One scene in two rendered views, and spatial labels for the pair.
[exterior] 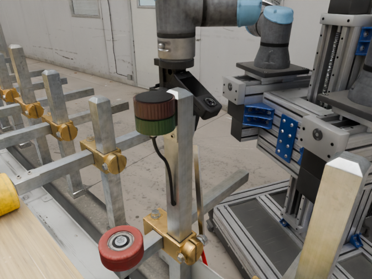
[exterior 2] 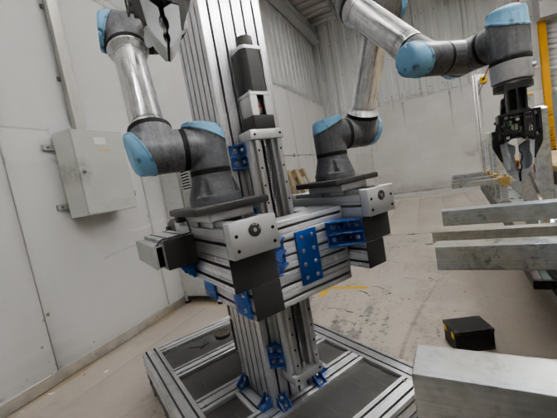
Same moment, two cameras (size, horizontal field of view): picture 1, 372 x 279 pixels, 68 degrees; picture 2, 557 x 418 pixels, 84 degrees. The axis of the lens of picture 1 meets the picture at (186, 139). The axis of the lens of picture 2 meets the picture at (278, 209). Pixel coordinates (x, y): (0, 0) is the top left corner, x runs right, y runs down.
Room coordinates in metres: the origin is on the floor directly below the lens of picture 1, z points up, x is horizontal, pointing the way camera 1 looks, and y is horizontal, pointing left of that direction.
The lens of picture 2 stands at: (1.25, 0.56, 1.08)
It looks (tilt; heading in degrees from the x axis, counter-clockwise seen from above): 6 degrees down; 257
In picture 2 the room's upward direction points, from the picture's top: 10 degrees counter-clockwise
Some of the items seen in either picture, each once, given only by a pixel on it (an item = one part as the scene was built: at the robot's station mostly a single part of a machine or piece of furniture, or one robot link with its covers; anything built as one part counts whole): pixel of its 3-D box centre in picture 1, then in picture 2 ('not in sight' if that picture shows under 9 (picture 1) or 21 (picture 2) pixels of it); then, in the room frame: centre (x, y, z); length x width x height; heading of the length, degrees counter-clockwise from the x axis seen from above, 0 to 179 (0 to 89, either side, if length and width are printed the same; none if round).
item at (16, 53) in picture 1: (32, 113); not in sight; (0.93, 0.56, 0.93); 0.03 x 0.03 x 0.48; 46
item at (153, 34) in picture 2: not in sight; (151, 36); (1.28, -0.02, 1.35); 0.06 x 0.03 x 0.09; 111
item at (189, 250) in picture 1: (171, 237); not in sight; (0.43, 0.03, 0.85); 0.13 x 0.06 x 0.05; 46
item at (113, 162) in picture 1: (103, 155); not in sight; (0.60, 0.21, 0.95); 0.13 x 0.06 x 0.05; 46
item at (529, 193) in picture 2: not in sight; (527, 175); (0.06, -0.36, 0.93); 0.05 x 0.04 x 0.45; 46
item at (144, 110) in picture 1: (154, 104); not in sight; (0.38, 0.05, 1.16); 0.06 x 0.06 x 0.02
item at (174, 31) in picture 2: not in sight; (169, 38); (1.25, -0.03, 1.35); 0.06 x 0.03 x 0.09; 111
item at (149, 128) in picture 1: (155, 120); not in sight; (0.38, 0.05, 1.14); 0.06 x 0.06 x 0.02
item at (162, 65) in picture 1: (174, 87); (515, 112); (0.57, 0.02, 1.13); 0.09 x 0.08 x 0.12; 45
